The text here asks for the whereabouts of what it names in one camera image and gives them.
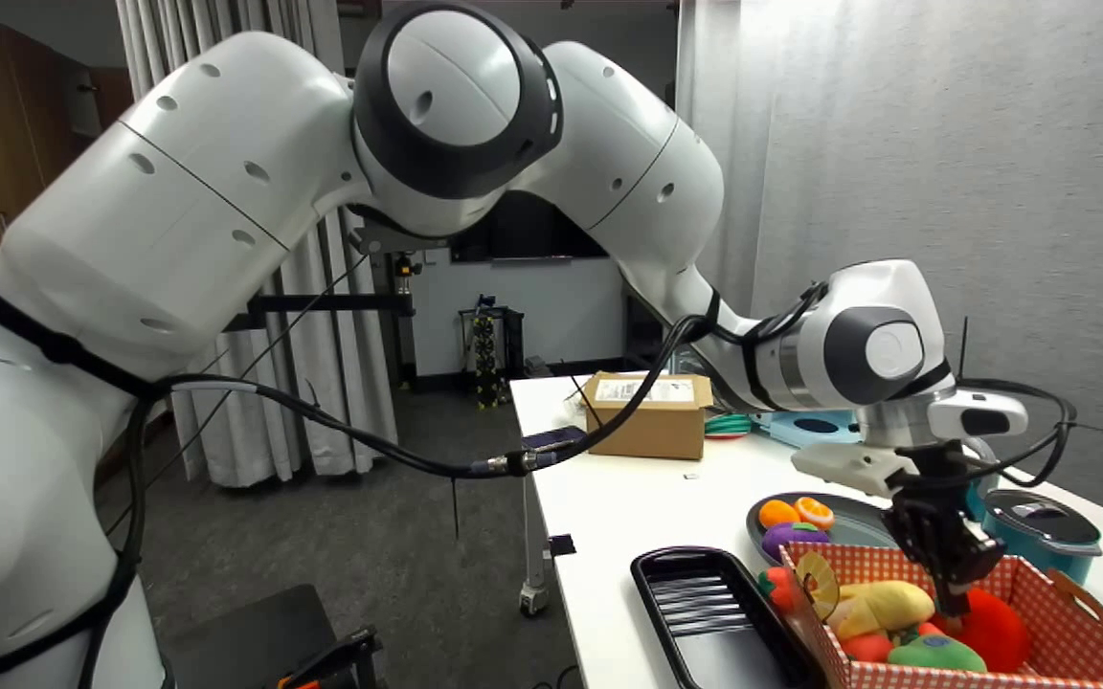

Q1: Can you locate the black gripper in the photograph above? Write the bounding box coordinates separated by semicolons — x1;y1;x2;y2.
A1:
887;438;1011;619

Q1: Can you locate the red checked basket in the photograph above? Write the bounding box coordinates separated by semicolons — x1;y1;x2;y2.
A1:
774;541;1103;689

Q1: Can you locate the yellow plush toy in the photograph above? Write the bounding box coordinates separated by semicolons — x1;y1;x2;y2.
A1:
825;578;938;643

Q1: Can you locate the large red plush toy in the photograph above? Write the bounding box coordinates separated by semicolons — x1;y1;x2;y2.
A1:
949;587;1034;678

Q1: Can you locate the green plush toy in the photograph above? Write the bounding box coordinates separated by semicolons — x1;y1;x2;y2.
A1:
887;632;992;678

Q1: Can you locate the kiwi slice plush toy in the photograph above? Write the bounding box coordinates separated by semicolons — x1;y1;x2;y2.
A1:
794;548;844;623

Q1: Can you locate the purple plush toy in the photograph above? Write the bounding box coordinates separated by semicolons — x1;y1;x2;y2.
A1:
757;522;836;565

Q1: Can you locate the gray round plate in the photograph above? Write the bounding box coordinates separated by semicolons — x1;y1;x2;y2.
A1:
742;491;917;565

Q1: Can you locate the teal bowl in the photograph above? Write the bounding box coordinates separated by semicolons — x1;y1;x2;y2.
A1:
975;485;1103;588

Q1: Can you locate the orange half toy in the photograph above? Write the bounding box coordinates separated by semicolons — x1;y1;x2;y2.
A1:
789;494;840;532

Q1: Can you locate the orange toy vegetable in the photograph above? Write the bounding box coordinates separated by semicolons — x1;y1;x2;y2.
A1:
757;562;813;615

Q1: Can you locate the whole orange toy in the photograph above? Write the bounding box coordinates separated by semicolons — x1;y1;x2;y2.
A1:
756;497;803;535

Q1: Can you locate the black plastic tray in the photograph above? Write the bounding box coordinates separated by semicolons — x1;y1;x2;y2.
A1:
629;545;831;689

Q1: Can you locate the small green toy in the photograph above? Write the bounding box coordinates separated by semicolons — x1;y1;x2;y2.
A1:
706;410;757;444

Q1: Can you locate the cardboard box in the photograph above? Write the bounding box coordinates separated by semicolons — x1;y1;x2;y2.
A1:
578;368;715;462

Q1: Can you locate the dark rectangular device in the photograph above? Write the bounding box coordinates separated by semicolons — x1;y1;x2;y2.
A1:
522;426;591;469

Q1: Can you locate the table leg with caster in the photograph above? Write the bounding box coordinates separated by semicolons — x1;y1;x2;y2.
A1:
517;477;559;623

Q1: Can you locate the small black floor device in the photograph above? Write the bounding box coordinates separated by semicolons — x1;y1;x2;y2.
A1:
453;296;514;415

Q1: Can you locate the black monitor screen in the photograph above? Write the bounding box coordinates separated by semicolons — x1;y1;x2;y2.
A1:
444;187;608;268

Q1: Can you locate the white pleated curtain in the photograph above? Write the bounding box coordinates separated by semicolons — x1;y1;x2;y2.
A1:
116;0;405;494

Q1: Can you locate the black tripod stand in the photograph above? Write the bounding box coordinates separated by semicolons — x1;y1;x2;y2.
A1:
227;286;419;338

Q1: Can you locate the black flat box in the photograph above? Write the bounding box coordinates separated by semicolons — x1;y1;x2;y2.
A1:
165;581;383;689

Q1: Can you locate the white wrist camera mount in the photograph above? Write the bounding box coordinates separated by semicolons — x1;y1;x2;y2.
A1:
789;382;1034;502

